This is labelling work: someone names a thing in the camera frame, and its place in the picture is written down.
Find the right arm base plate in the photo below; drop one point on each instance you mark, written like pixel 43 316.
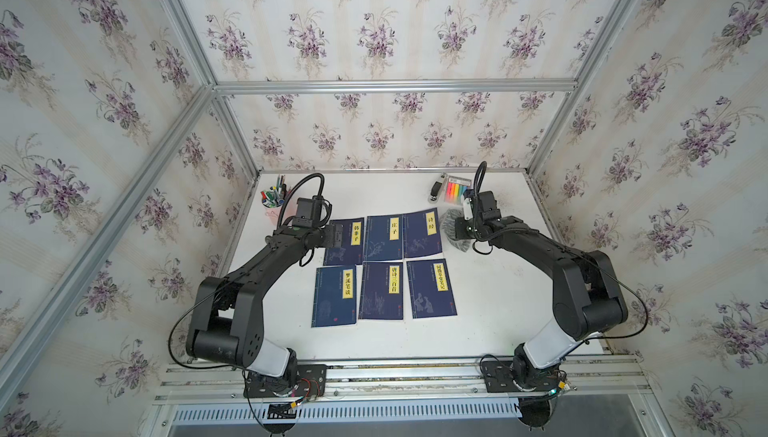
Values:
pixel 516 375

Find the aluminium rail frame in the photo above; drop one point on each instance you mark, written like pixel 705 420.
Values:
pixel 367 391

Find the grey black stapler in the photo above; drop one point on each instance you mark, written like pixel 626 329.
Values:
pixel 437 188

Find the grey striped cleaning cloth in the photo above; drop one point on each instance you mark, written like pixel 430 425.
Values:
pixel 450 234

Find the pink pen cup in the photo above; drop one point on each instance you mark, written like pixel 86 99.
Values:
pixel 273 198

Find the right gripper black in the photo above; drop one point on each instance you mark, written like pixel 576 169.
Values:
pixel 460 233

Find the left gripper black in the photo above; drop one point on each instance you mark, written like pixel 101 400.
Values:
pixel 326 240

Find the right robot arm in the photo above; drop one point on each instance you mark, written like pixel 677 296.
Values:
pixel 586 297

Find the clear box of highlighters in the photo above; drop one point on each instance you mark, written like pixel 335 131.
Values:
pixel 454 190

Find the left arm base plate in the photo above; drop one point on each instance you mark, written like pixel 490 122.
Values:
pixel 285 380

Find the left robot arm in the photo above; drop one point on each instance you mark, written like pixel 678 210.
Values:
pixel 227 320

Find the blue book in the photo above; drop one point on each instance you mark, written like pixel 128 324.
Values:
pixel 422 234
pixel 381 291
pixel 383 238
pixel 335 297
pixel 352 248
pixel 431 292

